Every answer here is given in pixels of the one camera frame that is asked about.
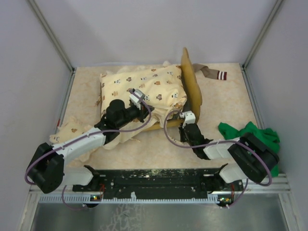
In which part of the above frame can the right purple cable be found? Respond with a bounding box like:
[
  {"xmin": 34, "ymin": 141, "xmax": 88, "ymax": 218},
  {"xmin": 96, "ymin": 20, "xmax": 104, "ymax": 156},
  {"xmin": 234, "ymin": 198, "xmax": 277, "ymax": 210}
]
[{"xmin": 163, "ymin": 109, "xmax": 274, "ymax": 210}]

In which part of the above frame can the purple cable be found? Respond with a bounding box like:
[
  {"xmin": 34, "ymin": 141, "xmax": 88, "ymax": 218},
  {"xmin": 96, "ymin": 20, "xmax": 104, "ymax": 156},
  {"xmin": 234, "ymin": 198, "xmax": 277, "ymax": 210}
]
[
  {"xmin": 25, "ymin": 89, "xmax": 152, "ymax": 211},
  {"xmin": 163, "ymin": 109, "xmax": 274, "ymax": 210}
]

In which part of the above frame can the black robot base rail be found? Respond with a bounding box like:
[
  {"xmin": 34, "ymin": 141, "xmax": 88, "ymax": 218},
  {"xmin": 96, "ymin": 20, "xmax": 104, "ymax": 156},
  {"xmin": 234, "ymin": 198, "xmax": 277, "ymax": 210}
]
[{"xmin": 31, "ymin": 166, "xmax": 289, "ymax": 207}]

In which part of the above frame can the green cloth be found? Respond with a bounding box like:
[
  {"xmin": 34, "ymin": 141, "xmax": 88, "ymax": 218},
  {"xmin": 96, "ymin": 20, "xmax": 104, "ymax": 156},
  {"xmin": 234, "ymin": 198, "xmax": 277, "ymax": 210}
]
[{"xmin": 218, "ymin": 122, "xmax": 280, "ymax": 183}]

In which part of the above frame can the aluminium frame post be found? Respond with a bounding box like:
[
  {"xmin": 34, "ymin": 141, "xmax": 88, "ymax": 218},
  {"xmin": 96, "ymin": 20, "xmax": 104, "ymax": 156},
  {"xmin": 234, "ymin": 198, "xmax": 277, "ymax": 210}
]
[
  {"xmin": 26, "ymin": 0, "xmax": 74, "ymax": 72},
  {"xmin": 242, "ymin": 0, "xmax": 286, "ymax": 70}
]

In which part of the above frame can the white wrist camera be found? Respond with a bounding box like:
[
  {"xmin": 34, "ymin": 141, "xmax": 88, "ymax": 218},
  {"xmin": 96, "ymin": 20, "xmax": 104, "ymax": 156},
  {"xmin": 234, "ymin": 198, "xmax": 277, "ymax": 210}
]
[
  {"xmin": 129, "ymin": 89, "xmax": 145, "ymax": 109},
  {"xmin": 180, "ymin": 111, "xmax": 196, "ymax": 128}
]

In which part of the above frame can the small cream animal pillow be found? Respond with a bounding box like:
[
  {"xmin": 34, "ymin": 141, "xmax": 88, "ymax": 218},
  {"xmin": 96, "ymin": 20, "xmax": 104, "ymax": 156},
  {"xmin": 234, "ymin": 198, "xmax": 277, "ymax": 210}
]
[{"xmin": 50, "ymin": 116, "xmax": 98, "ymax": 167}]

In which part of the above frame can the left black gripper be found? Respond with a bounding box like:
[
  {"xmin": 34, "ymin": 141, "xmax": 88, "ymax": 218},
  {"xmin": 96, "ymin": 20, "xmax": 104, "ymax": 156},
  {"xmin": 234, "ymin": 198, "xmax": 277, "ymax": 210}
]
[{"xmin": 116, "ymin": 101, "xmax": 154, "ymax": 128}]

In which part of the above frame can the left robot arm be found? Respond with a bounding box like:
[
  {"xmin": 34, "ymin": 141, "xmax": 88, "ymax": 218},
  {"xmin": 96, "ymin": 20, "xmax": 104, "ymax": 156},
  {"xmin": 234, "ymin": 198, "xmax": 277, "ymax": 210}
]
[{"xmin": 25, "ymin": 100, "xmax": 154, "ymax": 193}]

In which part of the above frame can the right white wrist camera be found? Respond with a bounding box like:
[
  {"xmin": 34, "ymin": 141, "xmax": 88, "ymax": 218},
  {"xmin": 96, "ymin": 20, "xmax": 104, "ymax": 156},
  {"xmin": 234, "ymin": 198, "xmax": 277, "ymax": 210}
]
[{"xmin": 180, "ymin": 111, "xmax": 196, "ymax": 128}]

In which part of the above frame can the right aluminium frame post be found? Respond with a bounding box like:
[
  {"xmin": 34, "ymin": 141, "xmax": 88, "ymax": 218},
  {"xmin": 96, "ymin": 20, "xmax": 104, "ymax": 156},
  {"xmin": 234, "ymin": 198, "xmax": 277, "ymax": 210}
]
[{"xmin": 242, "ymin": 0, "xmax": 286, "ymax": 70}]

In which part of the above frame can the brown striped sock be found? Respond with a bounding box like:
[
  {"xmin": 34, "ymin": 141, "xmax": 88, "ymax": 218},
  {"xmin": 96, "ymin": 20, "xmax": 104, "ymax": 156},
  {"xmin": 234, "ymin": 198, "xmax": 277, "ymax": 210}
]
[{"xmin": 192, "ymin": 64, "xmax": 227, "ymax": 80}]

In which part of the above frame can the left aluminium frame post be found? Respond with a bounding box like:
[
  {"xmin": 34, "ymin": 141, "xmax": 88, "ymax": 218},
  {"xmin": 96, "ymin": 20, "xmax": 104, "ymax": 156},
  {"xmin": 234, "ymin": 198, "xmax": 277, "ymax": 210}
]
[{"xmin": 26, "ymin": 0, "xmax": 74, "ymax": 72}]

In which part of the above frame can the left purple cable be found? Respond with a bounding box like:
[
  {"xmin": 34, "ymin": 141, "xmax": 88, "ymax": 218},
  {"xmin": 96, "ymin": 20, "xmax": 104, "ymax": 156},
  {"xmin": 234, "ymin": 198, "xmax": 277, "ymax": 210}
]
[{"xmin": 25, "ymin": 89, "xmax": 152, "ymax": 211}]

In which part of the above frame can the wooden pet bed frame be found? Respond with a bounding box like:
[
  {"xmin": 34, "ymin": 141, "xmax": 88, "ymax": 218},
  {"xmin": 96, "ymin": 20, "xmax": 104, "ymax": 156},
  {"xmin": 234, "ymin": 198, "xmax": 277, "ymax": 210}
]
[{"xmin": 98, "ymin": 47, "xmax": 203, "ymax": 132}]

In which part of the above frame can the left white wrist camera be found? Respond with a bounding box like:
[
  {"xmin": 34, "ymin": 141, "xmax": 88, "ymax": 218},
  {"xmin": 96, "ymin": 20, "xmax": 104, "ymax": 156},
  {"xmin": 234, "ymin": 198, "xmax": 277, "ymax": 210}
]
[{"xmin": 129, "ymin": 89, "xmax": 145, "ymax": 109}]

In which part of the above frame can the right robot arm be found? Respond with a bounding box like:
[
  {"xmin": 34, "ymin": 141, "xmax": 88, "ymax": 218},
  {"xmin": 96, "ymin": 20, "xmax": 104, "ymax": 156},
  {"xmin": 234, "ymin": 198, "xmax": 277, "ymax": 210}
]
[{"xmin": 179, "ymin": 123, "xmax": 280, "ymax": 191}]

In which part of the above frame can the cream animal print cushion cover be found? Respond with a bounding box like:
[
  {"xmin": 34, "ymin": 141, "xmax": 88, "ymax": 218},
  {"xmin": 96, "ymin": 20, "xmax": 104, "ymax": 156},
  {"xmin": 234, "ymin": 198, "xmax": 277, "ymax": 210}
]
[{"xmin": 100, "ymin": 65, "xmax": 188, "ymax": 150}]

